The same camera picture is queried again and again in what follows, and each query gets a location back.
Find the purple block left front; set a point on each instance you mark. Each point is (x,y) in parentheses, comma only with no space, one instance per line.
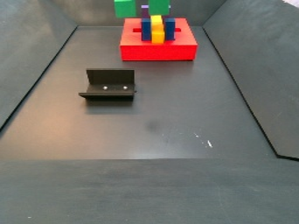
(144,11)

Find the blue block right rear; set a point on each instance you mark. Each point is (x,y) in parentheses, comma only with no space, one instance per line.
(146,29)

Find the blue block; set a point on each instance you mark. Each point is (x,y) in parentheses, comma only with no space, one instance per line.
(170,28)
(146,29)

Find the blue block left rear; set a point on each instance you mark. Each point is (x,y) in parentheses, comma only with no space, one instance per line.
(170,28)

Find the green bridge-shaped object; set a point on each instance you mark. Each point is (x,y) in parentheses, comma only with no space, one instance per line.
(126,8)

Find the yellow long bar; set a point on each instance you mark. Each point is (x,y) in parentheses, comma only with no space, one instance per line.
(158,29)

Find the black angle fixture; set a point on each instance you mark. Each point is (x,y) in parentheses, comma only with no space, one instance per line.
(110,83)

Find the red base board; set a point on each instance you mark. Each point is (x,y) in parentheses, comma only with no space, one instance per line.
(138,50)

